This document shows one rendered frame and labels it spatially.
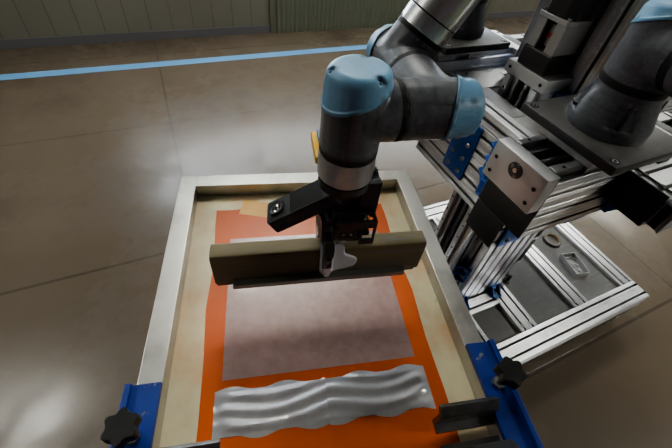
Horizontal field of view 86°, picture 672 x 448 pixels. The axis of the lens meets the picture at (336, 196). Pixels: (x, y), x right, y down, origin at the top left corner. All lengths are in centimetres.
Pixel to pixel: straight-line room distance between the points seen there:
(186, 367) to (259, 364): 12
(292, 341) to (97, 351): 131
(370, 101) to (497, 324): 149
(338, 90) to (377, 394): 51
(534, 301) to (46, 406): 203
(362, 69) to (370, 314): 50
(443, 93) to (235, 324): 54
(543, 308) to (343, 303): 132
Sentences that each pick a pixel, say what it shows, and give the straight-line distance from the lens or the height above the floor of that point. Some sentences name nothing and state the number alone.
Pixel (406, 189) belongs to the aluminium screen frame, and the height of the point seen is 99.
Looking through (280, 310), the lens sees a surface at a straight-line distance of 74.
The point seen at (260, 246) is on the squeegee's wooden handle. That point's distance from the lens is 59.
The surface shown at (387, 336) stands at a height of 95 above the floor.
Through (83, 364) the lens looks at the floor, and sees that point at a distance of 192.
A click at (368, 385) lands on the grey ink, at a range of 70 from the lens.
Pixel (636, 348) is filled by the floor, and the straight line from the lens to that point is 240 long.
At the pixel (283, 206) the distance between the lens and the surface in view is 53.
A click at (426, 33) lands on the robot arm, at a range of 53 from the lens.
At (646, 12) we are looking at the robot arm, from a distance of 83.
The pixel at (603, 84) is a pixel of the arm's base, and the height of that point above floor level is 134.
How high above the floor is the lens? 161
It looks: 44 degrees down
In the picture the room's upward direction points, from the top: 8 degrees clockwise
